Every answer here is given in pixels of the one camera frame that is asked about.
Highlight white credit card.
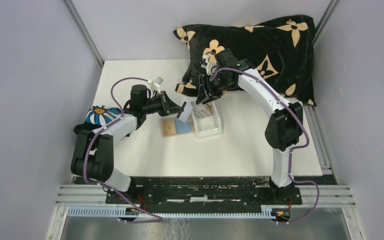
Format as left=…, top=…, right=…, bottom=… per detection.
left=176, top=101, right=193, bottom=123

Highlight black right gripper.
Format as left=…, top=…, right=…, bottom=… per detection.
left=195, top=72, right=233, bottom=105

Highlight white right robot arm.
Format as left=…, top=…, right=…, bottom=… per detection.
left=196, top=48, right=309, bottom=204

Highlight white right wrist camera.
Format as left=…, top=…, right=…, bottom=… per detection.
left=201, top=53, right=218, bottom=76

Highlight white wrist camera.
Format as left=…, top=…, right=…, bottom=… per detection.
left=201, top=53, right=218, bottom=76
left=147, top=77, right=164, bottom=94

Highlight black blue flower cloth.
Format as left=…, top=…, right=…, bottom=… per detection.
left=73, top=105, right=121, bottom=135

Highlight stack of cards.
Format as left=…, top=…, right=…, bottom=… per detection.
left=193, top=103, right=214, bottom=119

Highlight slotted cable duct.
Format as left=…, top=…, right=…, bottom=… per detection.
left=66, top=206, right=278, bottom=220

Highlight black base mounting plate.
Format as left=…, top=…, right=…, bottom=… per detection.
left=124, top=185, right=303, bottom=214

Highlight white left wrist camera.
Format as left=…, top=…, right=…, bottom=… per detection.
left=147, top=77, right=164, bottom=94

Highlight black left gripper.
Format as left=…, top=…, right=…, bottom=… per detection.
left=142, top=90, right=184, bottom=117

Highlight clear plastic card box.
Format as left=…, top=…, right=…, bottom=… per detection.
left=191, top=101, right=223, bottom=139

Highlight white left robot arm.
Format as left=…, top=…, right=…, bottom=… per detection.
left=70, top=84, right=186, bottom=204

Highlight beige leather card holder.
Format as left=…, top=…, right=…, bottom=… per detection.
left=159, top=116, right=195, bottom=138

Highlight black floral pillow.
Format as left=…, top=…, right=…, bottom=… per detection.
left=173, top=14, right=317, bottom=106

